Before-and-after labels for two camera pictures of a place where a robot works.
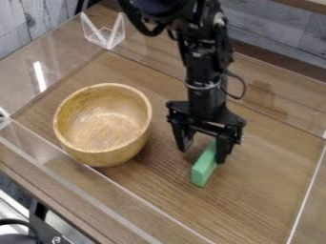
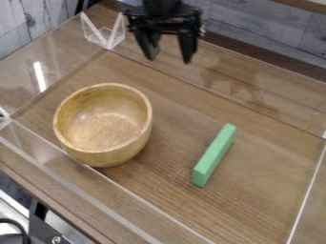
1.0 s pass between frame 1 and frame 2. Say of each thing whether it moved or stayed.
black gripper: moved
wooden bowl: stayed
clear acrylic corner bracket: stayed
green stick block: stayed
